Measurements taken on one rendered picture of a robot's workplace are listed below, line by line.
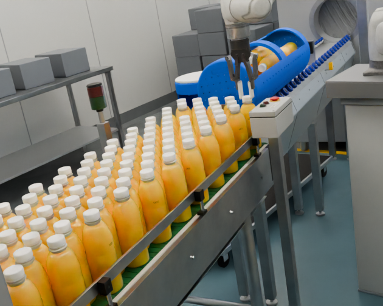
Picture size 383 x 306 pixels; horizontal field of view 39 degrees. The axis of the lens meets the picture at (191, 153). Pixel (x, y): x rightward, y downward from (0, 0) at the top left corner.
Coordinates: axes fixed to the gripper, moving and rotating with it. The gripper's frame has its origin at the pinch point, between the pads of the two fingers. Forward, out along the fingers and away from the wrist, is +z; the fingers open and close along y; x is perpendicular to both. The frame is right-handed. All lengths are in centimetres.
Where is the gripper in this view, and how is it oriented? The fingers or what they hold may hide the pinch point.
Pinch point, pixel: (245, 90)
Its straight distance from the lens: 213.2
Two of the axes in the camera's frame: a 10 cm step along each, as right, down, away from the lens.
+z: 1.6, 9.4, 3.2
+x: -4.5, 3.5, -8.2
